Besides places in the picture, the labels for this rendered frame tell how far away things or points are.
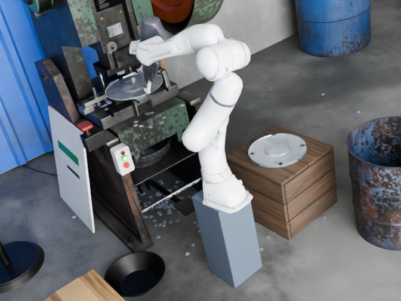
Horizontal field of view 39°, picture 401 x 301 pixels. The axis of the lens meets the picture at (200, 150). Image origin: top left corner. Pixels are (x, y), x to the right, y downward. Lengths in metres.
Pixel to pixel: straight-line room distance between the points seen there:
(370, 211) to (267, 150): 0.59
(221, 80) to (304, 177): 0.86
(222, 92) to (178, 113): 0.80
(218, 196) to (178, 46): 0.64
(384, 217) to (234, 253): 0.68
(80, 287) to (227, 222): 0.66
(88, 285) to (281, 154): 1.11
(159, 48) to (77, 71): 0.83
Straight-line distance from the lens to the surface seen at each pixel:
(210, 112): 2.12
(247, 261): 2.61
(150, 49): 2.27
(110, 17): 2.70
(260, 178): 2.71
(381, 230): 2.69
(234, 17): 4.68
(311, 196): 2.83
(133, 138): 2.74
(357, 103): 3.91
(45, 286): 3.00
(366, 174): 2.52
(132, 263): 2.86
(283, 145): 2.84
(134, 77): 2.88
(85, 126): 2.58
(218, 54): 2.01
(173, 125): 2.83
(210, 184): 2.34
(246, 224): 2.50
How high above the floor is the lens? 1.88
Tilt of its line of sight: 31 degrees down
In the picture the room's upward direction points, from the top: 13 degrees counter-clockwise
